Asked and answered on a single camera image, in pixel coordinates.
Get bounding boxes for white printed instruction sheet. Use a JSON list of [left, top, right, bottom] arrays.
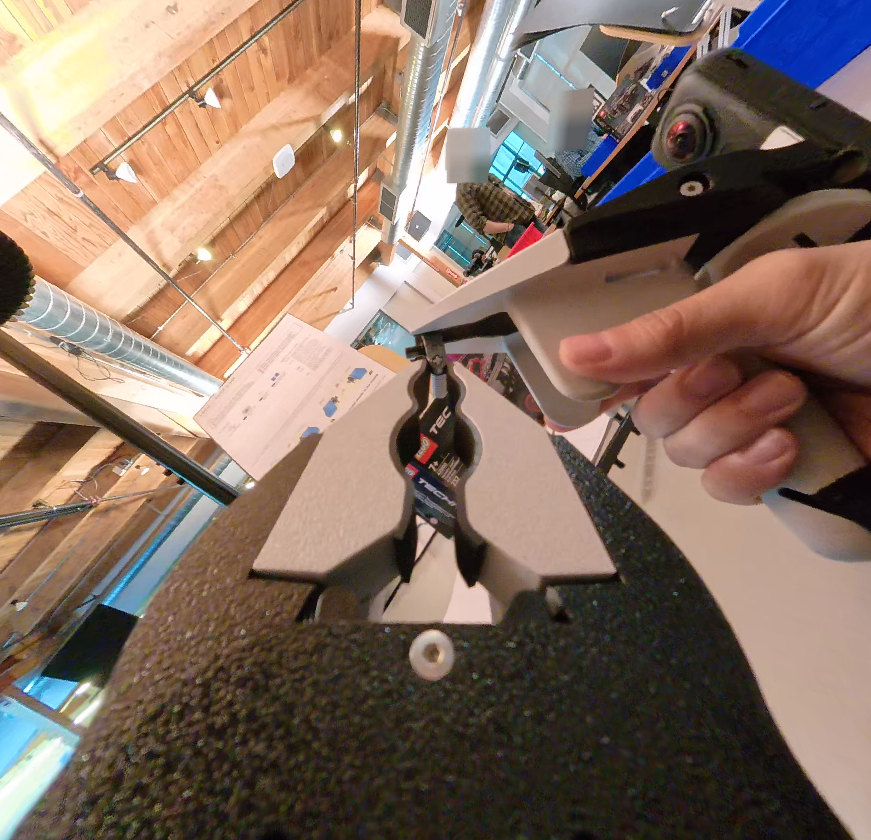
[[192, 312, 397, 481]]

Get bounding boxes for black toy beam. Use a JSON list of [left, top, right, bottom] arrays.
[[591, 406, 642, 476]]

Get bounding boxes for black metal rod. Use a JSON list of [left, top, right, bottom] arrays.
[[0, 326, 240, 507]]

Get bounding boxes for black foam knob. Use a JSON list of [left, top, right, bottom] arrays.
[[0, 231, 36, 325]]

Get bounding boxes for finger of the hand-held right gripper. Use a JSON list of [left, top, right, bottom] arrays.
[[408, 231, 574, 343]]

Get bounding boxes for black flat screen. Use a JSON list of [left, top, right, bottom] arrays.
[[41, 604, 142, 686]]

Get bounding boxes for large glass window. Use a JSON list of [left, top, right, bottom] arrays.
[[489, 131, 545, 182]]

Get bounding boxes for person's right hand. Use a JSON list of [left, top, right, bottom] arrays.
[[558, 240, 871, 507]]

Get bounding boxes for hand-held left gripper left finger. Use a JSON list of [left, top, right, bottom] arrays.
[[250, 362, 431, 622]]

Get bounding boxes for black toy set box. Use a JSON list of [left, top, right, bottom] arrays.
[[407, 353, 528, 540]]

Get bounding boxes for silver spiral air duct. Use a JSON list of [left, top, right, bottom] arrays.
[[380, 0, 467, 245], [17, 276, 225, 397], [449, 0, 553, 133]]

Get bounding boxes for black track light rail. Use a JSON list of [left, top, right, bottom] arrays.
[[90, 0, 326, 175]]

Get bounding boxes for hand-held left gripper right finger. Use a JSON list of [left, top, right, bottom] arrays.
[[448, 362, 618, 622]]

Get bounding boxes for small black toy assembly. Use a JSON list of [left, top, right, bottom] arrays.
[[406, 333, 451, 400]]

